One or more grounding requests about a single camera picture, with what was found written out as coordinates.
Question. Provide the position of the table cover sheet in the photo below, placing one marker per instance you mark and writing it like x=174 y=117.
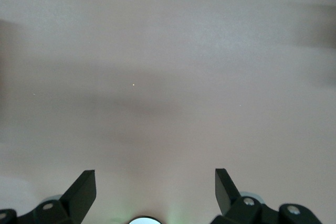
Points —
x=168 y=51

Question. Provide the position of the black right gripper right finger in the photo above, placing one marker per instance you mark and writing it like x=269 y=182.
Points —
x=228 y=200

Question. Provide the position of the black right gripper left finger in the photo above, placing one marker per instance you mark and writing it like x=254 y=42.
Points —
x=76 y=203

